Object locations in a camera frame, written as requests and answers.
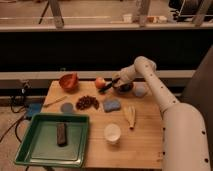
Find purple bowl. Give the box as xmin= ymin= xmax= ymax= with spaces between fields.
xmin=115 ymin=83 xmax=134 ymax=94

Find green plastic tray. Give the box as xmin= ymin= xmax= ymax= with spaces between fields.
xmin=14 ymin=113 xmax=90 ymax=168

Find dark rectangular block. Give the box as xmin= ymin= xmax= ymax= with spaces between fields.
xmin=57 ymin=123 xmax=67 ymax=147

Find light blue cloth piece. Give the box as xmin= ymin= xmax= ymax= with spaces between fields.
xmin=133 ymin=84 xmax=148 ymax=98

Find wooden spatula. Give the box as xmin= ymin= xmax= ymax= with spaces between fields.
xmin=43 ymin=96 xmax=67 ymax=108

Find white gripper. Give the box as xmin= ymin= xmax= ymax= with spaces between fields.
xmin=113 ymin=65 xmax=136 ymax=87

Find orange bowl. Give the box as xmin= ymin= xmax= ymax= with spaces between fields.
xmin=59 ymin=73 xmax=78 ymax=91

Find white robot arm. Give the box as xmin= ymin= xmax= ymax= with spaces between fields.
xmin=112 ymin=56 xmax=211 ymax=171

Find white cup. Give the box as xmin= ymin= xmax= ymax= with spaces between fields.
xmin=104 ymin=124 xmax=121 ymax=144

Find wooden board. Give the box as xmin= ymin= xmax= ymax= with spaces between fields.
xmin=42 ymin=81 xmax=162 ymax=169

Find blue sponge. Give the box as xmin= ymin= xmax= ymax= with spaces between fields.
xmin=103 ymin=99 xmax=121 ymax=112

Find apple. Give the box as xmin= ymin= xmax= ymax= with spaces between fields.
xmin=95 ymin=77 xmax=106 ymax=89

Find grey round lid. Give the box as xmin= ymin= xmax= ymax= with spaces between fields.
xmin=61 ymin=103 xmax=74 ymax=113

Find black dish brush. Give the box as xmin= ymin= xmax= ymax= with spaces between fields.
xmin=98 ymin=78 xmax=120 ymax=93

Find black cables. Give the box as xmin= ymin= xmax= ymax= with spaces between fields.
xmin=0 ymin=82 xmax=32 ymax=144

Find blue box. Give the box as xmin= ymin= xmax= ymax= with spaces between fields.
xmin=26 ymin=103 xmax=42 ymax=118

